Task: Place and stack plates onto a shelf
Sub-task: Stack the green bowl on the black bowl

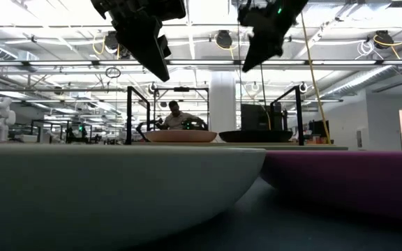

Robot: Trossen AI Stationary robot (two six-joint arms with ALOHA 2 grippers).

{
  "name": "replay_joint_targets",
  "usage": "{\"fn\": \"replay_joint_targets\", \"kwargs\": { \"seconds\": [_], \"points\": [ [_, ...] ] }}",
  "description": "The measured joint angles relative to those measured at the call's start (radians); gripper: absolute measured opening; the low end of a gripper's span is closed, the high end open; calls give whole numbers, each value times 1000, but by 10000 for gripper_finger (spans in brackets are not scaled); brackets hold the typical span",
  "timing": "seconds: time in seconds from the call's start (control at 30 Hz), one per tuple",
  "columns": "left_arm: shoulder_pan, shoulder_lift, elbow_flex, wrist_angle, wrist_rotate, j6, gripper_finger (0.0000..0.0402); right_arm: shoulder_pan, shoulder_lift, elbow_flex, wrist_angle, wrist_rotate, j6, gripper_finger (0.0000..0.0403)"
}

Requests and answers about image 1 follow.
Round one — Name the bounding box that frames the long ceiling light strip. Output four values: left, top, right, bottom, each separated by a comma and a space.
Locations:
0, 59, 402, 67

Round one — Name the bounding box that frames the yellow hanging strap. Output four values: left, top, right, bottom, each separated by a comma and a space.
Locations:
299, 12, 332, 145

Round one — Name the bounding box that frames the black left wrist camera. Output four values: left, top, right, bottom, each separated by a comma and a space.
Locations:
158, 0, 187, 20

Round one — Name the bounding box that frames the white round column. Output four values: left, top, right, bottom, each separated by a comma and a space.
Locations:
209, 71, 237, 133

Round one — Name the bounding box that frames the black plate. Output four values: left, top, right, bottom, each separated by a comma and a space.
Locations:
218, 130, 295, 143

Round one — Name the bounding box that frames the black monitor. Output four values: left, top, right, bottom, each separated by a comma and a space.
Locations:
240, 103, 272, 132

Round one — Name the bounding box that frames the silver ventilation duct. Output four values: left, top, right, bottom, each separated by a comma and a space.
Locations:
321, 48, 402, 99

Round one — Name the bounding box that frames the person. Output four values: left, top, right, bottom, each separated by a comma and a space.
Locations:
158, 100, 209, 132

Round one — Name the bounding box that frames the white plate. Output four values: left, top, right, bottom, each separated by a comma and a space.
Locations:
0, 143, 267, 251

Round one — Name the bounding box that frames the purple plate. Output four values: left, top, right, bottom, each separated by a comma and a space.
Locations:
260, 150, 402, 226

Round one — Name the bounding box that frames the ceiling cable reel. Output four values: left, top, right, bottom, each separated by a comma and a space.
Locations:
214, 29, 235, 50
103, 30, 120, 54
373, 29, 395, 50

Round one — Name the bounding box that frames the black metal shelf frame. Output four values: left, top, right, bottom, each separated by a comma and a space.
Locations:
126, 85, 305, 146

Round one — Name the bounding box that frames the hanging black cable loop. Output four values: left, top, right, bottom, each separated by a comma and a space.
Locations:
105, 66, 122, 79

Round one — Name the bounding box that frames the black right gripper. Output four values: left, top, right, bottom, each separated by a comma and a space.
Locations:
237, 0, 308, 73

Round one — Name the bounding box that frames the white humanoid robot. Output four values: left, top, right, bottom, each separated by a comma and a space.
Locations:
0, 96, 17, 142

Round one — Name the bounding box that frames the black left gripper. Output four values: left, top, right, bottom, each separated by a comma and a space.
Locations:
90, 0, 172, 83

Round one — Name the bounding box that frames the peach pink plate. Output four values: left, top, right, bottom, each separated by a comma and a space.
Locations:
144, 130, 218, 143

